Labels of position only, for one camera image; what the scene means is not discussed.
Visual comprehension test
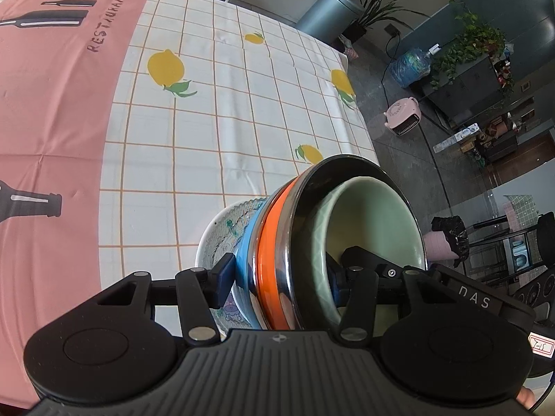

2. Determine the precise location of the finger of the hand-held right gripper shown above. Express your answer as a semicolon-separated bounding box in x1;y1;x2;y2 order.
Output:
340;245;439;281

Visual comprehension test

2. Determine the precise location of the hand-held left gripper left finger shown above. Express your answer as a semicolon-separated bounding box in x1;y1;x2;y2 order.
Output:
95;253;237;344

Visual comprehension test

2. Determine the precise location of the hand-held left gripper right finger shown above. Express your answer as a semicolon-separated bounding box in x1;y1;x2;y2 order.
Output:
326;263;439;346

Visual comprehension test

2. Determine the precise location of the blue bowl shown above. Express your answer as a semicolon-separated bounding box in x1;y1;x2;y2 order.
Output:
234;201;272;330

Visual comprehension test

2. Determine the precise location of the white floral bowl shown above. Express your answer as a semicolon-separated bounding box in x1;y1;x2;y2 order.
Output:
195;198;267;334

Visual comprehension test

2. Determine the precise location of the green ceramic bowl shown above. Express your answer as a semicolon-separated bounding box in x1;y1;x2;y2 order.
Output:
310;176;428;326

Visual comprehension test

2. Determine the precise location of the orange bowl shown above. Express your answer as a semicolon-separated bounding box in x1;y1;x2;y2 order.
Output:
256;177;304;330

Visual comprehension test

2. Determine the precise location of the stainless steel bowl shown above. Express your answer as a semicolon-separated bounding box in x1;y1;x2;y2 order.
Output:
277;154;430;330

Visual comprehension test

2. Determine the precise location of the person's right hand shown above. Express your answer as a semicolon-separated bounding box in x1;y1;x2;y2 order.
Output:
518;387;538;411

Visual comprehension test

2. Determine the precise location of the black trash bag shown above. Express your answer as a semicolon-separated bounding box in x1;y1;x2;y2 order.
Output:
430;214;470;269

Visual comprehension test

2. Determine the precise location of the white power strip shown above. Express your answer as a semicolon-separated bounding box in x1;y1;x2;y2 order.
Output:
433;123;481;154

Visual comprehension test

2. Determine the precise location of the pink fan heater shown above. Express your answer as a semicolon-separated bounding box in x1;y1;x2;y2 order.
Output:
384;96;423;138

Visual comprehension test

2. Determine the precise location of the white checked lemon tablecloth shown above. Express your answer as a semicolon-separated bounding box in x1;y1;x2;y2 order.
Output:
0;0;381;343

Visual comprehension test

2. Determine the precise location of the blue water bottle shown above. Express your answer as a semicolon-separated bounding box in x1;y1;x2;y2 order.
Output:
387;43;443;88

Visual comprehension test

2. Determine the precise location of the grey cabinet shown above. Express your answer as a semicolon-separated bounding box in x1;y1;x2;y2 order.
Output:
412;52;521;128

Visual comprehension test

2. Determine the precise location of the green trailing plant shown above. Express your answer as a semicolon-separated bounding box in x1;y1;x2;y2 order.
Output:
429;9;516;96

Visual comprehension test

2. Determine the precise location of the pink printed table mat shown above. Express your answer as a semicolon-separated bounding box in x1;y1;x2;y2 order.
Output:
0;0;154;408

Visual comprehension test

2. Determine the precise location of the long-leaf potted plant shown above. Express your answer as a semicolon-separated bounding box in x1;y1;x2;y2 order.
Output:
342;0;430;44

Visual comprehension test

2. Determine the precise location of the grey trash can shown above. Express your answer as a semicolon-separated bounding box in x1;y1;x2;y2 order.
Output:
297;0;366;44

